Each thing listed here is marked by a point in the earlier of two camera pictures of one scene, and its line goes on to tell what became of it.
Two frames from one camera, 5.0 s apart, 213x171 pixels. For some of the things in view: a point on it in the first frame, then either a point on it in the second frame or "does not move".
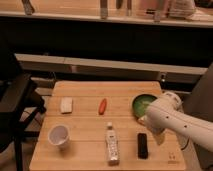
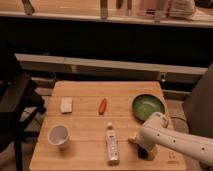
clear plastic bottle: [112, 147] does not move
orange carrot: [103, 106] does not move
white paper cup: [58, 135] does not move
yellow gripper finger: [160, 137] -> [152, 154]
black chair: [20, 103] does not move
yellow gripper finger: [142, 119] -> [133, 140]
